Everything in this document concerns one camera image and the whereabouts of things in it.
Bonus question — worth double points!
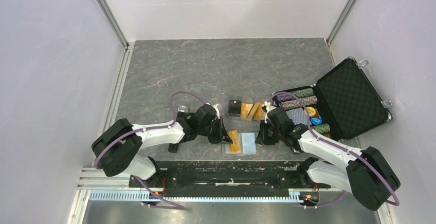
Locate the yellow dealer chip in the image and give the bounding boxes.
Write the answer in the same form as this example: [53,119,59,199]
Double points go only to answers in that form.
[306,107,317,117]

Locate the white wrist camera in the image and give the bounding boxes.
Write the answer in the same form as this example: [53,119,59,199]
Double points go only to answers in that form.
[262,101,276,123]
[212,103,223,113]

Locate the black card stack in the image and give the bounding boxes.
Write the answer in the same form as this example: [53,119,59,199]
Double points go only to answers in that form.
[228,99,242,116]

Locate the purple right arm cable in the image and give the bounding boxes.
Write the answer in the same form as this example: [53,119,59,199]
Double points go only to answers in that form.
[267,91,401,210]

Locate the purple yellow chip stack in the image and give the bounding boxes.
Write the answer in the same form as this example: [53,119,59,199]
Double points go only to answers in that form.
[279,96,318,110]

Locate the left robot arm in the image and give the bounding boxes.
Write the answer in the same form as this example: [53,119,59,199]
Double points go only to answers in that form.
[91,103,232,187]

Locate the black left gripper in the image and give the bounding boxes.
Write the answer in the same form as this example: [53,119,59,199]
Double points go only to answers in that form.
[198,116,233,144]

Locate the black glitter stick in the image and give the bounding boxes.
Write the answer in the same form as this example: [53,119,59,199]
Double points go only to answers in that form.
[168,143,179,154]

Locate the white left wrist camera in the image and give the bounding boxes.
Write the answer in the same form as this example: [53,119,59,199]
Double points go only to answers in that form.
[212,103,223,113]

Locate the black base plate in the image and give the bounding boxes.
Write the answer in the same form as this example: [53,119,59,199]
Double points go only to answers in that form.
[129,160,330,197]

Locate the gold card stack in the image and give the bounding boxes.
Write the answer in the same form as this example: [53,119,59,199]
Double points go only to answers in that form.
[240,103,253,121]
[250,102,265,121]

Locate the black poker chip case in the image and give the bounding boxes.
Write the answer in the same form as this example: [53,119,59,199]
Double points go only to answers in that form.
[272,57,392,140]

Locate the blue playing card deck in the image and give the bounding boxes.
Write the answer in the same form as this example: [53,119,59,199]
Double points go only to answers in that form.
[286,108,312,125]

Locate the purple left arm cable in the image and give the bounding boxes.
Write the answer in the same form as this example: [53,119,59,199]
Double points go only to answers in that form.
[93,91,208,210]

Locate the beige leather card holder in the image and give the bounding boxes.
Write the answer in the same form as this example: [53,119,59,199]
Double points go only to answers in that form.
[223,130,258,156]

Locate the clear acrylic card tray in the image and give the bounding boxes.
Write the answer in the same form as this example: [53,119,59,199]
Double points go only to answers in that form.
[227,96,267,121]

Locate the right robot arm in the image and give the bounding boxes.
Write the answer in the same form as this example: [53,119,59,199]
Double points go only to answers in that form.
[257,106,401,211]

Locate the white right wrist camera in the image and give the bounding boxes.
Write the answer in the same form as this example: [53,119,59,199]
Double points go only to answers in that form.
[262,101,276,123]

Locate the blue dealer chip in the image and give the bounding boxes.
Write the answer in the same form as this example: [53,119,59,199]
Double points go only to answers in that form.
[310,117,322,125]

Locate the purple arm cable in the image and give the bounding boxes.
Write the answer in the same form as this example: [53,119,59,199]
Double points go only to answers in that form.
[267,91,401,210]
[93,91,208,210]

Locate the purple green chip stack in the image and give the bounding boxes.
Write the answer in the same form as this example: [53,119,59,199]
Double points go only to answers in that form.
[276,88,314,102]

